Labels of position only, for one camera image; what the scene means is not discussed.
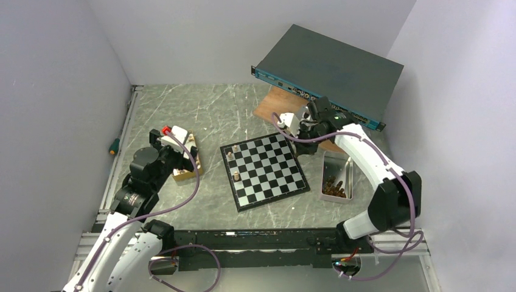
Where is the black and white chessboard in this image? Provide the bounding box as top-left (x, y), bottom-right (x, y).
top-left (220, 133), bottom-right (310, 212)

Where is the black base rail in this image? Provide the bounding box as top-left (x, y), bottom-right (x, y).
top-left (151, 228), bottom-right (373, 275)

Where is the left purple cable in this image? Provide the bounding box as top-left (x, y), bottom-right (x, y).
top-left (74, 131), bottom-right (221, 292)

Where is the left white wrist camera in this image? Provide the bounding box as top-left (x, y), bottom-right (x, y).
top-left (159, 125), bottom-right (190, 153)

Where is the wooden board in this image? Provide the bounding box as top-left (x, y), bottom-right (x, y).
top-left (254, 88), bottom-right (353, 153)

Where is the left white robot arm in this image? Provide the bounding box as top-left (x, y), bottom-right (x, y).
top-left (63, 126), bottom-right (200, 291)

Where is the white tray with dark pieces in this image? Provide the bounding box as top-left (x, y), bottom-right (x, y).
top-left (319, 151), bottom-right (354, 204)

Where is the dark grey network switch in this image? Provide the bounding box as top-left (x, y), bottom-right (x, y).
top-left (251, 24), bottom-right (404, 131)

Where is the orange green screwdriver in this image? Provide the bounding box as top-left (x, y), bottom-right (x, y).
top-left (108, 137), bottom-right (120, 155)

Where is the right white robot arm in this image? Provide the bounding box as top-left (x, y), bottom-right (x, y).
top-left (276, 97), bottom-right (422, 252)

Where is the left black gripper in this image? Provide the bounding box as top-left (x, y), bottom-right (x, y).
top-left (150, 129), bottom-right (198, 190)

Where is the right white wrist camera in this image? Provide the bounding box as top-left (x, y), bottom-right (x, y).
top-left (277, 113), bottom-right (300, 135)

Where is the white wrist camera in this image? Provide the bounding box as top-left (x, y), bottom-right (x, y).
top-left (277, 113), bottom-right (300, 135)
top-left (159, 125), bottom-right (190, 153)

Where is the gold tin tray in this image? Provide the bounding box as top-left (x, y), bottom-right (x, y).
top-left (172, 132), bottom-right (204, 182)

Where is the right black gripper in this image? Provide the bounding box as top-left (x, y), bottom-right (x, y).
top-left (288, 122), bottom-right (328, 156)

